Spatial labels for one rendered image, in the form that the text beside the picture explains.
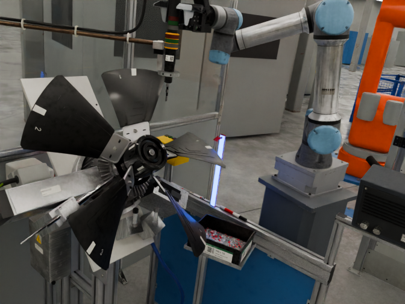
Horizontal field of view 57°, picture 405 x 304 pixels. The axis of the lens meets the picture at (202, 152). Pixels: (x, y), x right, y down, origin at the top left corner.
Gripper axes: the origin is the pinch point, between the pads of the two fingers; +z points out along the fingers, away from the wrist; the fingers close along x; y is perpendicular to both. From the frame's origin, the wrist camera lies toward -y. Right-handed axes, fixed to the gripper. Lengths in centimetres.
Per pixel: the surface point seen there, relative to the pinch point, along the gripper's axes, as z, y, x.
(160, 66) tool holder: -0.2, 18.2, 1.2
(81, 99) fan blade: 22.8, 28.5, 8.2
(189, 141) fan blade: -21, 48, 3
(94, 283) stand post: 15, 99, 11
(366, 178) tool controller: -33, 43, -59
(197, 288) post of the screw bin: -19, 107, -11
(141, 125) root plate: 2.2, 38.4, 5.2
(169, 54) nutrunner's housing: -1.6, 14.4, -1.2
